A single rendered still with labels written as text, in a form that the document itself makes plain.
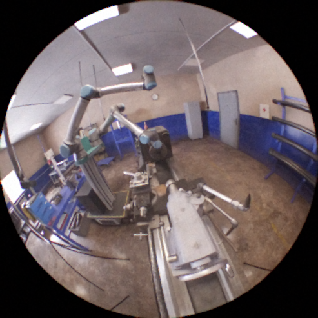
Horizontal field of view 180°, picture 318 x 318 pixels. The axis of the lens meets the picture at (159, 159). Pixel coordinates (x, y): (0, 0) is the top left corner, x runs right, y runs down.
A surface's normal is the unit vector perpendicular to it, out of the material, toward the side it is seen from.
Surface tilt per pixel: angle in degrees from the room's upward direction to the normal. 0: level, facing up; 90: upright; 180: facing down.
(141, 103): 90
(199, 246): 0
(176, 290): 0
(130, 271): 0
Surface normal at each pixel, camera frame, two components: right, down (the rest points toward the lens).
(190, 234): -0.21, -0.87
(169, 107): 0.14, 0.42
